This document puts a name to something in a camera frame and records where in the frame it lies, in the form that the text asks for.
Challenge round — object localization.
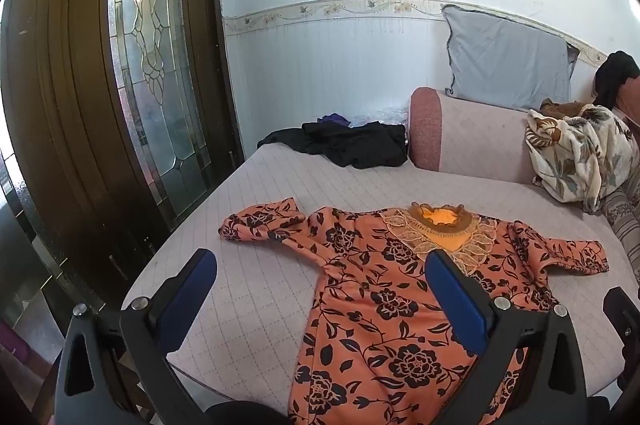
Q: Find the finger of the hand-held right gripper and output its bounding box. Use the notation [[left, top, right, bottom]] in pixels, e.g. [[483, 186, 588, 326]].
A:
[[602, 287, 640, 345]]

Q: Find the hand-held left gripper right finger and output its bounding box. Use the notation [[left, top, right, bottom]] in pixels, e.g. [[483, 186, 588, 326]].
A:
[[426, 249, 594, 425]]

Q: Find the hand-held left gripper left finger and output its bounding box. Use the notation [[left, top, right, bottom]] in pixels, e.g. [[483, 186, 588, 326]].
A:
[[54, 248, 218, 425]]

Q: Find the orange floral dress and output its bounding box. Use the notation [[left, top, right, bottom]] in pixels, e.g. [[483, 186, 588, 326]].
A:
[[218, 200, 610, 425]]

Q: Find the black clothes pile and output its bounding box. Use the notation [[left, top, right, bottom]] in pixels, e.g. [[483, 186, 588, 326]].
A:
[[256, 121, 408, 169]]

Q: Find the cream floral blanket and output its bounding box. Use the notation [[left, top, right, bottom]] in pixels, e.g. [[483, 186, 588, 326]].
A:
[[525, 104, 640, 213]]

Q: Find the clear plastic bag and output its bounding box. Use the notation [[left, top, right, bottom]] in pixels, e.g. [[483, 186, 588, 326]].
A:
[[350, 105, 411, 128]]

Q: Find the brown cloth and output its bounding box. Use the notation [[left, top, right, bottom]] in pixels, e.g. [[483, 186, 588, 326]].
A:
[[540, 101, 596, 118]]

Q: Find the wooden door with leaded glass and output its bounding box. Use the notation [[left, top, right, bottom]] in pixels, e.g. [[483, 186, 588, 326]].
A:
[[0, 0, 246, 406]]

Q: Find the black garment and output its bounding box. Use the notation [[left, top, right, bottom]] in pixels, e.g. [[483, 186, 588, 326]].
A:
[[594, 51, 640, 106]]

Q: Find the grey pillow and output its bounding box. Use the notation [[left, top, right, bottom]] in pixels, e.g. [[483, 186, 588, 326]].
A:
[[441, 4, 581, 110]]

